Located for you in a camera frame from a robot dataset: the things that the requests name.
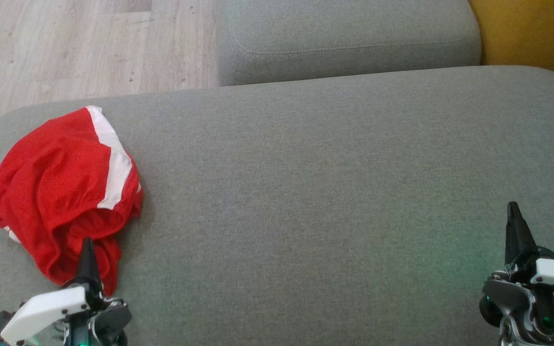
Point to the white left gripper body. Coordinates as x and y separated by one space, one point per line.
41 312

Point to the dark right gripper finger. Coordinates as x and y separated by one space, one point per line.
517 240

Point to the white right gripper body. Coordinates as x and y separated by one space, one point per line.
546 293

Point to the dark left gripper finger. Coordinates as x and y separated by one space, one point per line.
87 266

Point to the red shorts with white stripes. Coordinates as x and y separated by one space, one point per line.
56 182

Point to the yellow upholstered panel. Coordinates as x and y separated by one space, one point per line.
536 33

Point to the large grey sofa seat cushion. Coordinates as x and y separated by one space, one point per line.
306 192

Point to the small grey sofa cushion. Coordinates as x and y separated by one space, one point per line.
344 33

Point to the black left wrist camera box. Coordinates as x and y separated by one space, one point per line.
0 324

